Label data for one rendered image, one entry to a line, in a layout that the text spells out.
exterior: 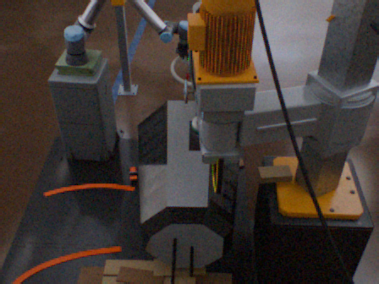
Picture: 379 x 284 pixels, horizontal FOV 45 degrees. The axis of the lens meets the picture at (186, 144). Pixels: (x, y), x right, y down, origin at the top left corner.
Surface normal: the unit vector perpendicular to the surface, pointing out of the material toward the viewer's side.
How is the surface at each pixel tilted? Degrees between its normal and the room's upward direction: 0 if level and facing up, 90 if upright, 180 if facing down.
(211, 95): 90
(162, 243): 90
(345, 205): 0
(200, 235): 90
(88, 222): 0
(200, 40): 90
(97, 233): 0
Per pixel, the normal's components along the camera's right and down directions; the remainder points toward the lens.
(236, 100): 0.04, 0.65
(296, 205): 0.00, -0.76
